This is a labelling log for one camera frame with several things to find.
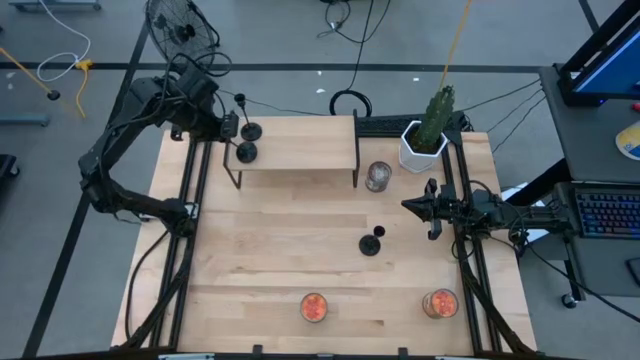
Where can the orange pole black foot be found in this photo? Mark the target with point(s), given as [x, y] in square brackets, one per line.
[53, 94]

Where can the grey glass candle jar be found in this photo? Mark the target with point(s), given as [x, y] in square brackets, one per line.
[378, 176]

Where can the grey side desk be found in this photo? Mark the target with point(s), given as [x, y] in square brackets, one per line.
[585, 140]

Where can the grey metal floor base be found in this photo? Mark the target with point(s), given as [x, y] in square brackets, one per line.
[55, 5]
[22, 119]

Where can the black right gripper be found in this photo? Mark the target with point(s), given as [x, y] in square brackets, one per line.
[446, 207]

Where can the black floor object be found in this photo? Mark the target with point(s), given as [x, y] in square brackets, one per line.
[7, 167]

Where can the orange glass candle jar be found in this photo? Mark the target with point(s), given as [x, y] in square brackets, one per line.
[441, 303]
[314, 307]

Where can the white tub yellow blue label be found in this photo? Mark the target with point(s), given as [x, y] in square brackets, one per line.
[631, 142]

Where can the black floor fan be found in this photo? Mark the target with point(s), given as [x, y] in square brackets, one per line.
[172, 30]

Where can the left arm silver base bracket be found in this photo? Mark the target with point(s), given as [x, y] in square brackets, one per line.
[192, 210]

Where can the black candlestick holder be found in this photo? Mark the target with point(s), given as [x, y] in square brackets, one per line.
[247, 152]
[251, 132]
[369, 245]

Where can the black table clamp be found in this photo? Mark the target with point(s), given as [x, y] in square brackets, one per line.
[257, 350]
[402, 351]

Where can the wooden shelf riser black legs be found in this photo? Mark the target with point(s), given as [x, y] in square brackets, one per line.
[300, 145]

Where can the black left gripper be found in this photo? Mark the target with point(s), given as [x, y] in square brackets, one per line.
[207, 122]

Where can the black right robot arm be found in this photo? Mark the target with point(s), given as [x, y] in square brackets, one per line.
[510, 215]

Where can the computer monitor blue screen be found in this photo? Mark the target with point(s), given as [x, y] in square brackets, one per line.
[612, 70]

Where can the black keyboard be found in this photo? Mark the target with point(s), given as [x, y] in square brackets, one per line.
[385, 126]

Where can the white hexagonal planter pot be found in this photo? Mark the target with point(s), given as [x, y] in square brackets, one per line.
[415, 160]

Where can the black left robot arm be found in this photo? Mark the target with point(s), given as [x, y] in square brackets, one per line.
[125, 107]

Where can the backlit rainbow keyboard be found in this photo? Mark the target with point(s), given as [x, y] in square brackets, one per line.
[607, 215]

